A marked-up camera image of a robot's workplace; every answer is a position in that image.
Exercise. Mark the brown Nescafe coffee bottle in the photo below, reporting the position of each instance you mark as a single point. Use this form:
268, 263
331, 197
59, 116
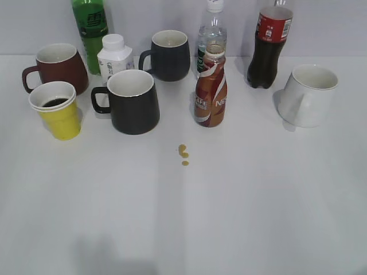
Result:
211, 88

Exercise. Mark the dark red mug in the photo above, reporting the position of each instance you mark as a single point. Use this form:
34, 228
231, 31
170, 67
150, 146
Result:
59, 62

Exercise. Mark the green Sprite bottle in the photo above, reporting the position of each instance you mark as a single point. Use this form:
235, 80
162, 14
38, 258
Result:
92, 25

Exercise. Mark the yellow paper cup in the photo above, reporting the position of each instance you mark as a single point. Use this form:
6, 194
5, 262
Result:
55, 102

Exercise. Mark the spilled coffee drops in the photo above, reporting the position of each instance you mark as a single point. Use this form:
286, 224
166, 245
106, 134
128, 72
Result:
182, 152

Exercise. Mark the white ceramic mug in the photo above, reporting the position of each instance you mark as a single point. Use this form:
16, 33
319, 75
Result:
306, 98

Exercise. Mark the clear water bottle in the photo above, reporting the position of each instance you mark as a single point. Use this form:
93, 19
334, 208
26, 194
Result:
212, 29

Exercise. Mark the dark grey rear mug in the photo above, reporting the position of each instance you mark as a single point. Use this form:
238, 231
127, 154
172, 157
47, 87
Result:
169, 55

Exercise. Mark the black cola bottle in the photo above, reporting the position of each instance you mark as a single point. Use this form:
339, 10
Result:
272, 29

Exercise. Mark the white milk bottle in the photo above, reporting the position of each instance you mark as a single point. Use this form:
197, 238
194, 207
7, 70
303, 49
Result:
114, 57

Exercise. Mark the black front mug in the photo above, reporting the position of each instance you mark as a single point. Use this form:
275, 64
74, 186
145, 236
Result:
130, 97

